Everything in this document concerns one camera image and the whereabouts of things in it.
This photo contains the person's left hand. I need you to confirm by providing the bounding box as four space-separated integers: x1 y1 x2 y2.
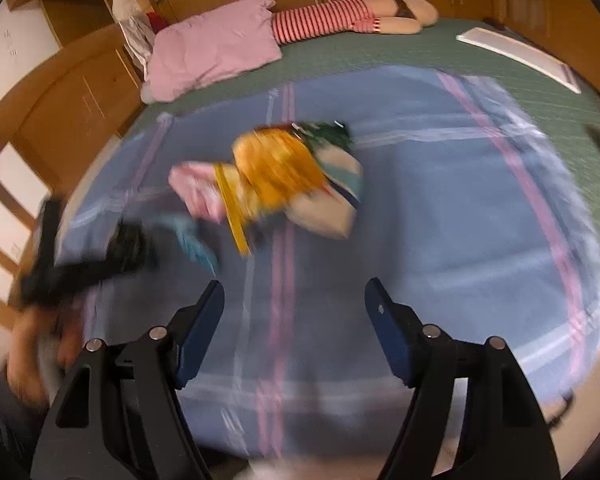
4 305 87 407

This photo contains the orange plastic bag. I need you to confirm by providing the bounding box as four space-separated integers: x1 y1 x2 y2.
232 127 332 222

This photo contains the white hanging cloth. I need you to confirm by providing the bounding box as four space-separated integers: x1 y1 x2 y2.
119 14 157 82

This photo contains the teal blue wrapper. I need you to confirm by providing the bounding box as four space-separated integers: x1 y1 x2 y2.
159 214 219 267

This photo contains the yellow blister pack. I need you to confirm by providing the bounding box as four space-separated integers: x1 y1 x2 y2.
214 162 254 257

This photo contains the white flat board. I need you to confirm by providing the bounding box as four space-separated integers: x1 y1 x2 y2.
456 27 582 94

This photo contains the white paper cup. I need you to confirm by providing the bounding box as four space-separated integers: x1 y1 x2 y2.
284 190 357 240

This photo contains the blue face mask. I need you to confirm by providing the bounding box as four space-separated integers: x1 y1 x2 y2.
320 152 365 207

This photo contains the wooden bunk bed frame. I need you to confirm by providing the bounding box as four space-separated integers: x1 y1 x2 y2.
0 0 600 311

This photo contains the white plastic bag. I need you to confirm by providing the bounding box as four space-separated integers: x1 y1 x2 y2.
112 0 147 27

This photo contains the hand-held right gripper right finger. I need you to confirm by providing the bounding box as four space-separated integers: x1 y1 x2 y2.
364 277 562 480

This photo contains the pink pillow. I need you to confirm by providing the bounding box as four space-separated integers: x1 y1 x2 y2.
140 0 284 105

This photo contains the green woven bed mat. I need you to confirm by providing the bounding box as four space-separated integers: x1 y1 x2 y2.
140 16 600 211

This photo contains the pink packet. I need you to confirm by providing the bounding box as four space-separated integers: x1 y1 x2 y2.
168 160 232 222

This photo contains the striped plush doll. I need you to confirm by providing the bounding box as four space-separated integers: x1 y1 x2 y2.
271 0 440 45

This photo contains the green snack packet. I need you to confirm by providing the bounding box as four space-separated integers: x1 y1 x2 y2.
300 120 354 154

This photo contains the blue plaid blanket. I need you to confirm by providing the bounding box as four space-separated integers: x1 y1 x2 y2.
55 64 600 462

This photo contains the grey foil wrapper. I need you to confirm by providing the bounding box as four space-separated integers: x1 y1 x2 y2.
247 215 287 247

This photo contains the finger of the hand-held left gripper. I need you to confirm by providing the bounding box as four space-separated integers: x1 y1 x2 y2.
36 196 67 273
104 219 160 277

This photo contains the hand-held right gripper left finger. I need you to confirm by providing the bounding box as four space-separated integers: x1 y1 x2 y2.
30 280 226 480

